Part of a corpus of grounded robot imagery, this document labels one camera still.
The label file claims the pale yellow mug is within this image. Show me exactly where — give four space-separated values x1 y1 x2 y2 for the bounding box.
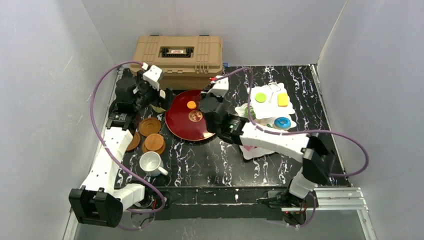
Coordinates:
150 103 166 114

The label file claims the orange round cookie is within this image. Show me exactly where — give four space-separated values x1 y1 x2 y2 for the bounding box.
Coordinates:
186 100 197 110

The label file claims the small light wooden coaster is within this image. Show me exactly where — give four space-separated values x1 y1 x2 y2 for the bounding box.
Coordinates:
144 133 165 151

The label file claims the green round macaron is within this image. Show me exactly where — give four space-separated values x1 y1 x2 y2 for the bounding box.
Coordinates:
254 92 267 103

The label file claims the white three-tier cake stand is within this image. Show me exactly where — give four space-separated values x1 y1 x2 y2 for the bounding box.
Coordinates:
234 82 297 161

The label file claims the white mug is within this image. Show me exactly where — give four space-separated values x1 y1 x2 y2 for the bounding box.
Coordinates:
139 151 169 177

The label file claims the orange square cake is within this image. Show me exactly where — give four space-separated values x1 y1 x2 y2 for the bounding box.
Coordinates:
277 92 290 108

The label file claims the blue frosted donut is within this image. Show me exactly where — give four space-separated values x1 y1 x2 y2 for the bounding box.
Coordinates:
273 117 291 130

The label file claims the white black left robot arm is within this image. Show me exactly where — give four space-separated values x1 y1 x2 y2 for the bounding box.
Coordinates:
68 77 175 228

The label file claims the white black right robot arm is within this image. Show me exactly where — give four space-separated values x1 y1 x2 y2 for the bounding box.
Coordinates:
198 91 336 199

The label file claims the round red tray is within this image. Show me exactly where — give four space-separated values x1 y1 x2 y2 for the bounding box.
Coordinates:
165 90 214 142

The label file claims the brown wooden coaster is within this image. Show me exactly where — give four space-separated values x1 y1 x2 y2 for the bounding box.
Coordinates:
138 117 162 137

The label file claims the dark brown coaster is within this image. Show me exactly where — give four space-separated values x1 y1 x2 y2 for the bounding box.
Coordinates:
126 132 141 152

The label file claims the tan plastic toolbox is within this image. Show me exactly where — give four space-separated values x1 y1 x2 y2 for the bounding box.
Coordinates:
133 35 224 90

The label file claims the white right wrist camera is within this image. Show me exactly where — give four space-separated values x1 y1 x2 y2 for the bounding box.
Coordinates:
207 76 229 97

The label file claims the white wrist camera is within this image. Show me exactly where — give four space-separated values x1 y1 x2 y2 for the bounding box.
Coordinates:
207 76 229 97
141 62 164 91

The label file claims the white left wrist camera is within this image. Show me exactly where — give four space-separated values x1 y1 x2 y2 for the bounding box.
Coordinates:
141 62 164 91

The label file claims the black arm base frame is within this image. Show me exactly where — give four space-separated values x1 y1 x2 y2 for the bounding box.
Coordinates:
154 186 319 225

